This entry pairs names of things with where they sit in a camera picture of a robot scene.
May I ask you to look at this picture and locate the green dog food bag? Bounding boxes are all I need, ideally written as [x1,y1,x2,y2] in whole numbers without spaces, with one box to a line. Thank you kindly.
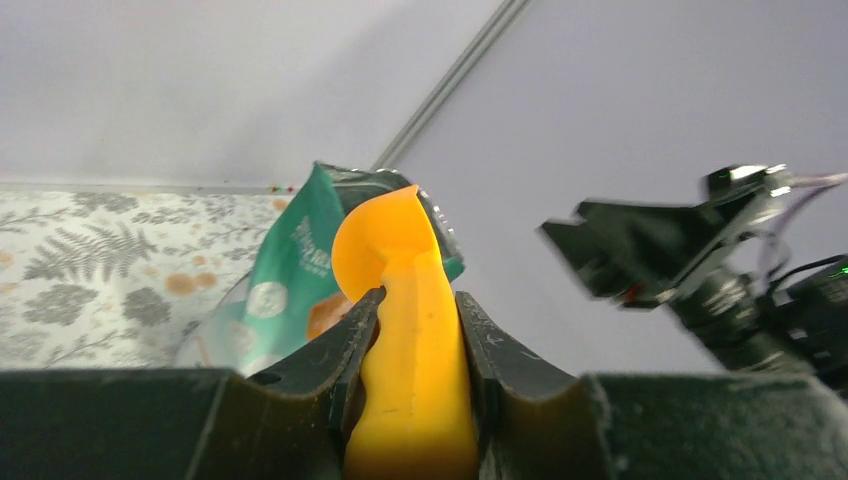
[173,160,465,379]

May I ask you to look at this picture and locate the orange plastic scoop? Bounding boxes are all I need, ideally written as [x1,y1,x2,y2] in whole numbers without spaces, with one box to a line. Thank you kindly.
[332,185,479,479]

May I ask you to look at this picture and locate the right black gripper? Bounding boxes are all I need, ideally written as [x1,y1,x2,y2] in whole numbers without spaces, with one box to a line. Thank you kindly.
[538,165,795,309]

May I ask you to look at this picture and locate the aluminium frame rail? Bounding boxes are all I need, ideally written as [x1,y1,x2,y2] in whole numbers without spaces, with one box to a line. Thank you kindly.
[370,0,530,171]

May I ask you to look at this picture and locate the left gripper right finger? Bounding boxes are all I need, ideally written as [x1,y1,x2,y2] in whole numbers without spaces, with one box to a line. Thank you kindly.
[456,291,847,479]

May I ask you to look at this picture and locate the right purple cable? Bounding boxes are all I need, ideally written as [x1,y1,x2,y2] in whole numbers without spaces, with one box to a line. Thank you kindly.
[755,173,848,280]

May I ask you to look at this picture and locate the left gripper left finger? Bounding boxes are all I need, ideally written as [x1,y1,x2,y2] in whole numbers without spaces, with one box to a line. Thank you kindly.
[1,289,385,479]

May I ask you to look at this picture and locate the floral tablecloth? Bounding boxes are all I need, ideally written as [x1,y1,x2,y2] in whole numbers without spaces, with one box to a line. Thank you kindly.
[1,191,289,370]

